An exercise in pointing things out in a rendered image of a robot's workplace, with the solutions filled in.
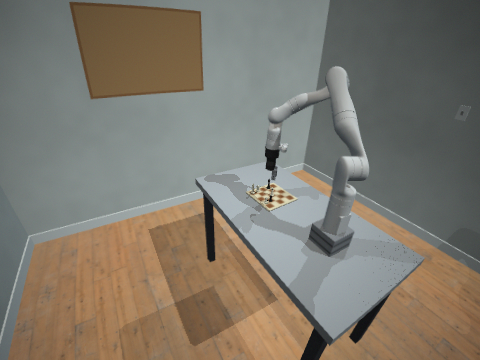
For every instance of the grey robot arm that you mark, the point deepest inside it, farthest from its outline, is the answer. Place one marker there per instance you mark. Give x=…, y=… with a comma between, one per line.
x=348, y=168

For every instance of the chessboard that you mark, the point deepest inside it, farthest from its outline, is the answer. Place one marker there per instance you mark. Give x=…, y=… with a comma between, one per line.
x=280, y=198

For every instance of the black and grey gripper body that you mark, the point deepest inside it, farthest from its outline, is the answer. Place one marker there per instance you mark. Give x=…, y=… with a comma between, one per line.
x=272, y=152

